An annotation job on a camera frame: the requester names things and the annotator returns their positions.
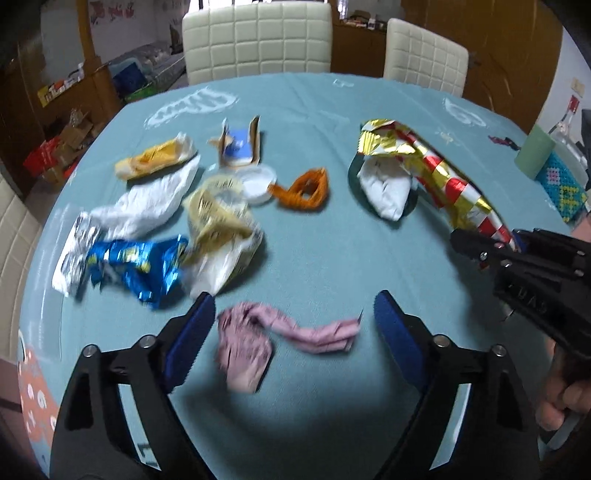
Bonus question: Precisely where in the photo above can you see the white crumpled plastic bag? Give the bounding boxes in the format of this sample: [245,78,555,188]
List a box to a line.
[90,154,201,241]

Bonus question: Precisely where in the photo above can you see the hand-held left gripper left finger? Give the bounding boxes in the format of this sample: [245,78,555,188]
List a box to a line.
[48,292,218,480]

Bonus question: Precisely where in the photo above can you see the yellow snack wrapper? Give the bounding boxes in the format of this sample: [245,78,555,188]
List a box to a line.
[115,133,197,182]

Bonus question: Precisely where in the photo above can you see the gold red foil wrapper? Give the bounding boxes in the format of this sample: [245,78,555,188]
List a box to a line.
[356,119,520,252]

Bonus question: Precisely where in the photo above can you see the blue bag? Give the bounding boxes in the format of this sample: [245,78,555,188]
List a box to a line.
[113,62,148,93]

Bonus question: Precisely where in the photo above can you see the orange wrapper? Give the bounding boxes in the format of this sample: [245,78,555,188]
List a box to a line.
[268,167,329,210]

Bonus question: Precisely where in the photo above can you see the small blue white carton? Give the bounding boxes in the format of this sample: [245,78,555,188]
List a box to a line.
[208,115,264,169]

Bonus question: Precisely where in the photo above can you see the colourful crochet cover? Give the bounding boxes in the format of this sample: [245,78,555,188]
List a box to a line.
[536,152,589,224]

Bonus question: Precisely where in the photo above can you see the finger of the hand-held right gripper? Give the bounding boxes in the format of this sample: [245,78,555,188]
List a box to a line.
[512,227,591,273]
[450,229,520,274]

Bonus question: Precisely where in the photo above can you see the red box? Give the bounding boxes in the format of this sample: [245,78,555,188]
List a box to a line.
[23,138,63,174]

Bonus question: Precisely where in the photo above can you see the cardboard box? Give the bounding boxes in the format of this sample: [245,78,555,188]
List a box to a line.
[55,108,105,158]

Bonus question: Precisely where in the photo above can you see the grey patterned sofa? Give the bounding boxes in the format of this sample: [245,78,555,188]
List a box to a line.
[99,41,188,104]

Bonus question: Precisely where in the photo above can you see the blue foil wrapper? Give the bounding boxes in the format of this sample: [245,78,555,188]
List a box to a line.
[85,235,190,310]

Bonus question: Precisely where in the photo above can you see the white crumpled paper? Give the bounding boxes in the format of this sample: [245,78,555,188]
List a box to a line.
[356,157,414,221]

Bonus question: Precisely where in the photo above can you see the person's right hand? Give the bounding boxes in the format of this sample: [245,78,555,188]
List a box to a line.
[536,339,591,455]

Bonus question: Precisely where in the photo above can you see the silver white wrapper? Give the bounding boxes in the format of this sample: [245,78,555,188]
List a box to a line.
[52,212,105,298]

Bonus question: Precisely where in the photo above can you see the white plastic lid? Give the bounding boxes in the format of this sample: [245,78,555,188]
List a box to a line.
[235,165,278,205]

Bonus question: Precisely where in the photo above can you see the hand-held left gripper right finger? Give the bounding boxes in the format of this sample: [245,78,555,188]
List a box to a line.
[373,290,541,480]

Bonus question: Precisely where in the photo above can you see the teal printed tablecloth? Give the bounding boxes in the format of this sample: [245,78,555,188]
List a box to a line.
[17,71,591,480]

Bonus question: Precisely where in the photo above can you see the cream quilted chair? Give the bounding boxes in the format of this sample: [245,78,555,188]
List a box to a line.
[383,17,469,99]
[0,175,44,365]
[181,0,333,86]

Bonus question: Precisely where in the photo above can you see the pale yellow torn wrapper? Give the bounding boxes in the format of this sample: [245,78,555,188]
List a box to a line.
[182,178,265,298]

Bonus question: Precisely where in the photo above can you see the red yellow boxes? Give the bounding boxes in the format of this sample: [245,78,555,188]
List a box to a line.
[37,62,86,108]

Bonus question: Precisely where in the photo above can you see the green cup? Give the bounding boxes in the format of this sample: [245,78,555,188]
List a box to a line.
[515,124,557,180]

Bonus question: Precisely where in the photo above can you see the pink wrapper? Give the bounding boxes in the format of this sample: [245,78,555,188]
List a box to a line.
[216,302,362,394]

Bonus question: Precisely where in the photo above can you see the wooden cabinet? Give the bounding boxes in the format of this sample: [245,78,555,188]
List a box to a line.
[0,28,123,195]

